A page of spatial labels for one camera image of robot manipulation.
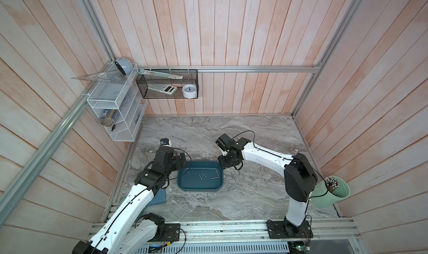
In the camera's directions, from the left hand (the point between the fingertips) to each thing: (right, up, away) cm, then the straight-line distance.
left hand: (176, 158), depth 80 cm
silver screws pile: (+21, -12, +10) cm, 26 cm away
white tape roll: (+5, +36, +14) cm, 39 cm away
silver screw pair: (+13, -11, +10) cm, 20 cm away
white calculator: (-10, +39, +18) cm, 44 cm away
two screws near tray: (+29, -17, +7) cm, 34 cm away
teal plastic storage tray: (+12, -11, +10) cm, 20 cm away
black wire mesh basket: (+5, +47, +21) cm, 52 cm away
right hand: (+24, -4, +9) cm, 26 cm away
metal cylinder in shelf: (-31, +18, -3) cm, 36 cm away
